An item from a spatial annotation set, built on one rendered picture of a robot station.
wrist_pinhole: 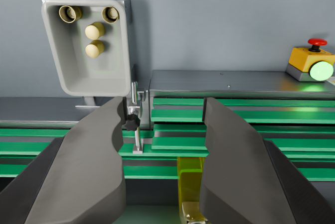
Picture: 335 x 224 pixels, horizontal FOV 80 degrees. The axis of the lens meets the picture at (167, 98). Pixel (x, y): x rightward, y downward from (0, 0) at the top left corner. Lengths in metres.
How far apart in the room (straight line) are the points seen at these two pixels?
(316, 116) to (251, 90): 0.13
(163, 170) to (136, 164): 0.07
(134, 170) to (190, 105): 0.21
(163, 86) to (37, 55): 0.37
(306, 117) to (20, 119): 0.66
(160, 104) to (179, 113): 0.05
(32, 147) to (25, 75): 0.24
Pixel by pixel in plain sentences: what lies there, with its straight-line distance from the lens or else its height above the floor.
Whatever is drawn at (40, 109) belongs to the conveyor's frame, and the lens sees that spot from 0.66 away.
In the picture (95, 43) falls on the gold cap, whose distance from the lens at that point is 0.54.
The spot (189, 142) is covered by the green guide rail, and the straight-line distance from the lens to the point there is 0.46.
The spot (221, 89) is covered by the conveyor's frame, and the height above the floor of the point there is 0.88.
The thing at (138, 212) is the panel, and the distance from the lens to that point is 0.57.
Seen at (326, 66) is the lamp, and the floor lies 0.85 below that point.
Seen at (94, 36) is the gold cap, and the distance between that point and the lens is 0.52.
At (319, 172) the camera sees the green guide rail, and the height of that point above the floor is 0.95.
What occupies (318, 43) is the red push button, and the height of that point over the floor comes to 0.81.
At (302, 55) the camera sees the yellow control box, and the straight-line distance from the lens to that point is 0.61.
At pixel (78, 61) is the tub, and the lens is 0.60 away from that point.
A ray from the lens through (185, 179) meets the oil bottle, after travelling 0.43.
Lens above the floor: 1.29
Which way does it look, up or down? 61 degrees down
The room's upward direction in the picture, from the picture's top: 180 degrees counter-clockwise
